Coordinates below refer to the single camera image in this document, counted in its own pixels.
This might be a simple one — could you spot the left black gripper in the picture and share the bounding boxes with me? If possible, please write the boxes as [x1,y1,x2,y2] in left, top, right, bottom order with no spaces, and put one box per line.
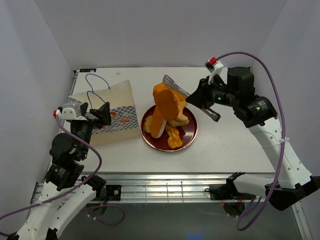
[73,101,112,159]

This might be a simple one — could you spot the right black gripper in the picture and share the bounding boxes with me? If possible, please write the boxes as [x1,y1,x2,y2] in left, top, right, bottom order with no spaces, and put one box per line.
[185,75,238,109]

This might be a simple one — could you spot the tan croissant bread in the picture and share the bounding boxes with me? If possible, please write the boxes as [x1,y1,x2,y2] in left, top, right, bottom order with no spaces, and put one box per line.
[172,90,188,122]

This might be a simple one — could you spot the paper bag with blue checks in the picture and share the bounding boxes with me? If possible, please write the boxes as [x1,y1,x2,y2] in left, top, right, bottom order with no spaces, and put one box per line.
[70,73,141,147]

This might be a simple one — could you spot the long orange bread loaf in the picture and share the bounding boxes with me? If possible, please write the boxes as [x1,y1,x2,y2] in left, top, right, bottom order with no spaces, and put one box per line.
[151,83,180,139]

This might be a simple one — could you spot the metal serving tongs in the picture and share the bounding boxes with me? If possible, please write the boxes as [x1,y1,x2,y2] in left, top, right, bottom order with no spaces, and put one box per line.
[162,74,221,122]

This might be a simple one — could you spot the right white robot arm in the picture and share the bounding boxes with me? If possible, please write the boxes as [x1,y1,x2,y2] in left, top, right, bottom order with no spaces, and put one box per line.
[186,67,320,211]

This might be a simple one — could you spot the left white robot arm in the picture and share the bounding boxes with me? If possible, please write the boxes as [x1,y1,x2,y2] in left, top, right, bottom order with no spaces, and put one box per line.
[7,102,112,240]

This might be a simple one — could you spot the yellow flat bread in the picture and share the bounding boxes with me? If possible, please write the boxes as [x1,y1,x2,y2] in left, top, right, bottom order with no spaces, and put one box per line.
[167,115,189,128]

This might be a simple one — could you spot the orange twisted bread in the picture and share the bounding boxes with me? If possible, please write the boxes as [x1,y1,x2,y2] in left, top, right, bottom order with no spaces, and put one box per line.
[165,124,183,149]

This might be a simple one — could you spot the green speckled bread slice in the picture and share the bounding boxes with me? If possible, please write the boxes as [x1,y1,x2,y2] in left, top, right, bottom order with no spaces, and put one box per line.
[144,115,153,133]

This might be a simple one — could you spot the dark red round plate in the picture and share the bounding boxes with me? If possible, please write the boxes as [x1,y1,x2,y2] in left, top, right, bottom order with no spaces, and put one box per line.
[140,105,198,152]

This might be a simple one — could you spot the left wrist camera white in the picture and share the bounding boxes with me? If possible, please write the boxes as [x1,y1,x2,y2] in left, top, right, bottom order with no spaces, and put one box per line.
[53,102,87,121]

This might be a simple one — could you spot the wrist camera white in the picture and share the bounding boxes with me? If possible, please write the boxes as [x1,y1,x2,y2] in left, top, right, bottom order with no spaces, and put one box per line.
[53,102,87,121]
[205,57,224,85]

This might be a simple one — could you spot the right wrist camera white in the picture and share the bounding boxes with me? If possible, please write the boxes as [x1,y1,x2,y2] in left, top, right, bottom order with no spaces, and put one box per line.
[205,57,224,85]

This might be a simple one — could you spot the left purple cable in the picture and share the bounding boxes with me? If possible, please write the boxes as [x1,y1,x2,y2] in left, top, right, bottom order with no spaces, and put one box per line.
[0,117,126,237]

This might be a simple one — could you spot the purple cable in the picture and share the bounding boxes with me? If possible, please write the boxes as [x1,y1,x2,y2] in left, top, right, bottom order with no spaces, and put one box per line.
[199,51,286,231]
[0,117,126,237]

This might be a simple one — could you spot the aluminium frame rail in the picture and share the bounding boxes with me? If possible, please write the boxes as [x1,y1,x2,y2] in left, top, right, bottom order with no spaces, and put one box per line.
[31,172,301,205]

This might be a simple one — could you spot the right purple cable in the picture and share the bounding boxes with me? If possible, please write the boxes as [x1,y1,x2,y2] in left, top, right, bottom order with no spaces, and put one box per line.
[199,51,286,231]

